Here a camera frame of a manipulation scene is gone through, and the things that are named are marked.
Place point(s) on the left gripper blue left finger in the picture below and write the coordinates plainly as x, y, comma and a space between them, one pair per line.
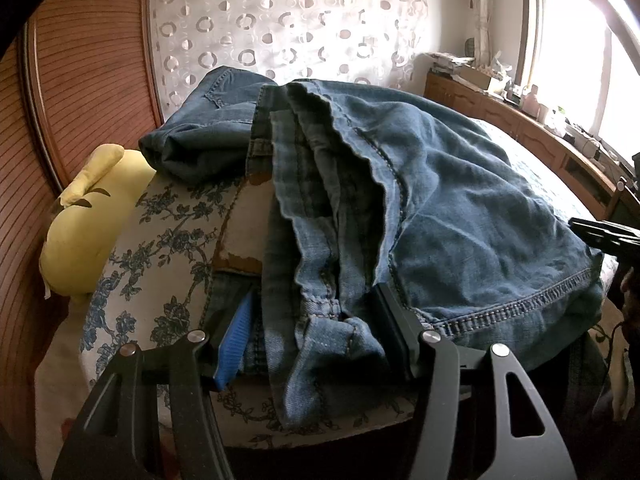
116, 434

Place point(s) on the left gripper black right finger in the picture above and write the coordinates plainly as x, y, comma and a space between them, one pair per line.
478, 415

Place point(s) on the blue denim jeans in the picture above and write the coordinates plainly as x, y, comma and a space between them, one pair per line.
378, 186

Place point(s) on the wooden side cabinet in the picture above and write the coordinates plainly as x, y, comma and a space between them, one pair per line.
605, 199

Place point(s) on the pink bottle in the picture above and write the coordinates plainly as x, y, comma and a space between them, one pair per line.
530, 105

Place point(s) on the yellow plush toy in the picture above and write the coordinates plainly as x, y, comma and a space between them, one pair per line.
88, 217

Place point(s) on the cardboard box on cabinet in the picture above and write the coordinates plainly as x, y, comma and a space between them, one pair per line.
479, 79

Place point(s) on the rolled patterned curtain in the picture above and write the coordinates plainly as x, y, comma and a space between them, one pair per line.
482, 10

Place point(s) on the circle patterned sheer curtain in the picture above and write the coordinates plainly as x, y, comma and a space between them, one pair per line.
362, 41

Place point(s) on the wooden louvered wardrobe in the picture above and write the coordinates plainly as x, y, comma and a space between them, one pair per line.
74, 74

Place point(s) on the window with frame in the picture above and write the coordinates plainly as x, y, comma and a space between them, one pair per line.
584, 74

